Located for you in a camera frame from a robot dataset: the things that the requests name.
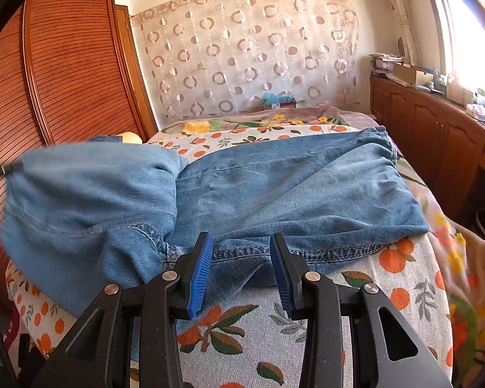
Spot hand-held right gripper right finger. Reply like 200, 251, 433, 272
269, 232, 453, 388

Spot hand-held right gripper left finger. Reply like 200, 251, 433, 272
32, 232, 214, 388

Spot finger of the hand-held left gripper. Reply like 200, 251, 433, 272
0, 162, 24, 181

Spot light blue denim pants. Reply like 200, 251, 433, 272
0, 126, 429, 362

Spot orange fruit print quilt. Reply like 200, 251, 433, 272
4, 123, 455, 388

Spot wooden louvered wardrobe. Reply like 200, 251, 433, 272
0, 0, 158, 316

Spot floral pink blanket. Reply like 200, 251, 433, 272
157, 104, 485, 388

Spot small box with teal bundle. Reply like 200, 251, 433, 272
262, 91, 296, 111

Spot long wooden cabinet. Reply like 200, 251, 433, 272
370, 70, 485, 219

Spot sheer circle pattern curtain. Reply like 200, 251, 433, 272
131, 0, 360, 120

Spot cardboard box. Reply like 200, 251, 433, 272
392, 62, 435, 87

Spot beige window curtain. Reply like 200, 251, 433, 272
374, 0, 417, 65

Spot bright window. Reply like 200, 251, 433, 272
424, 0, 485, 106

